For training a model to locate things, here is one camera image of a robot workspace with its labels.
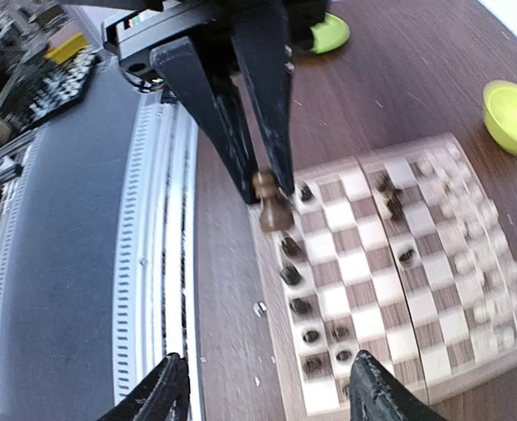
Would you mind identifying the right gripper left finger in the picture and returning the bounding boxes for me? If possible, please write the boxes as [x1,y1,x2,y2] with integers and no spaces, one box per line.
[98,353,190,421]

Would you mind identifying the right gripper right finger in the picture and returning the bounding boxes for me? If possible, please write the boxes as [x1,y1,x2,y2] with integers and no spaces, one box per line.
[349,350,445,421]

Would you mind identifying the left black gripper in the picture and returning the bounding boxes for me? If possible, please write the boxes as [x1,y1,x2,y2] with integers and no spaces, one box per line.
[102,1,328,204]

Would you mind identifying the wooden chess board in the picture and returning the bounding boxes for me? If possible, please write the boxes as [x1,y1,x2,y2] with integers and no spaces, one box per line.
[250,134,517,420]

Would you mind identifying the dark chess piece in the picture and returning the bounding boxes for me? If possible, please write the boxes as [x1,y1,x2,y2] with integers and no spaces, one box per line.
[252,169,294,233]

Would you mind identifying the spare chess set outside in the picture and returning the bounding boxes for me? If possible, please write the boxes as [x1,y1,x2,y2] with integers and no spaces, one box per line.
[25,47,100,130]

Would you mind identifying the green plate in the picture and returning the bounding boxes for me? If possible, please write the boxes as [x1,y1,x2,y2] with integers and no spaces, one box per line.
[309,13,351,54]

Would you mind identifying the green bowl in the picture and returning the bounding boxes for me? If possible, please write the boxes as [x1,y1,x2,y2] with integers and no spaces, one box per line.
[483,80,517,156]

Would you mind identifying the aluminium front rail frame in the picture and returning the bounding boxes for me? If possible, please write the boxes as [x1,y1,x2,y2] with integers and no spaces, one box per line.
[0,91,207,421]

